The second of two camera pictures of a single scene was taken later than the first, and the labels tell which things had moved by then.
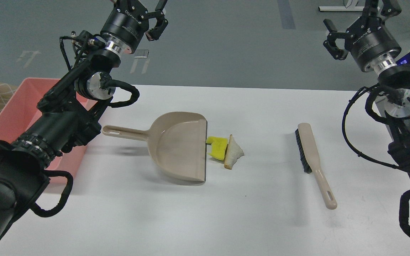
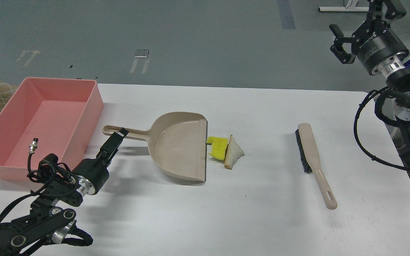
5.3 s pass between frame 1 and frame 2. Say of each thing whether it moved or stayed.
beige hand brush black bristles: stayed
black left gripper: moved
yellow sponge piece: stayed
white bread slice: stayed
